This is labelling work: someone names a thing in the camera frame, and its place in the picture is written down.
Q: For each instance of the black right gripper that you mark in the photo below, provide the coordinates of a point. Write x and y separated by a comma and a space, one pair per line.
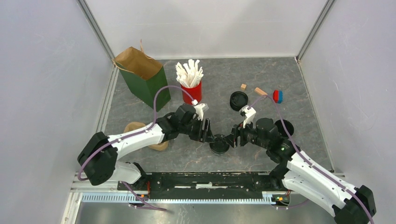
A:
238, 131

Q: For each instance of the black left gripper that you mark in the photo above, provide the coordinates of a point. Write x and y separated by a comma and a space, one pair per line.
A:
204, 136

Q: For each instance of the black coffee cup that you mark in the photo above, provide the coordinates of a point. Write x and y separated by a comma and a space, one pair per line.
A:
283, 127
219, 149

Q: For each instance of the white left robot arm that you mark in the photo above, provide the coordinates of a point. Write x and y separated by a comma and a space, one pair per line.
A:
100, 158

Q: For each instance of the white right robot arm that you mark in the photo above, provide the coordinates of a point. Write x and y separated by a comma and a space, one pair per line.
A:
296, 171

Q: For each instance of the black coffee lid stack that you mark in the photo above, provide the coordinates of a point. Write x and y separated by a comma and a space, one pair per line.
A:
238, 100

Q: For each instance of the brown cardboard cup carrier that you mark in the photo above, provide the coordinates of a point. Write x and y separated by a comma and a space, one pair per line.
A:
136, 125

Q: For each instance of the red cup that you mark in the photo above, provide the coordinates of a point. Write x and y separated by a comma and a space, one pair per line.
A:
191, 94

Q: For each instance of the long wooden block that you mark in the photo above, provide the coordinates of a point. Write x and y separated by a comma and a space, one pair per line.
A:
260, 91

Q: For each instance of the red and blue block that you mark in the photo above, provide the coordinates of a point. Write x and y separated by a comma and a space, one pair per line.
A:
278, 96

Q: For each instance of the white wrapped stirrer bundle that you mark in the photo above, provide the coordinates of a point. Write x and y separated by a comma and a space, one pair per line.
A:
189, 74

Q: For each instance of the green paper bag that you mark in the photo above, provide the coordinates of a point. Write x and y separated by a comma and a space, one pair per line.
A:
144, 77

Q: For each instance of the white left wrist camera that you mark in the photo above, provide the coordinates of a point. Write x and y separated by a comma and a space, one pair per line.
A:
200, 109

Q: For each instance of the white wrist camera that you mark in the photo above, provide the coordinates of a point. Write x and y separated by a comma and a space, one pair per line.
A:
248, 113
200, 109

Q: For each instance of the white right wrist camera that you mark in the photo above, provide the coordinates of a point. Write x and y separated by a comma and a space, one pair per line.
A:
248, 113

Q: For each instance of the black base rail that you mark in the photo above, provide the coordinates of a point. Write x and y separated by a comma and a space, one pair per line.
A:
207, 186

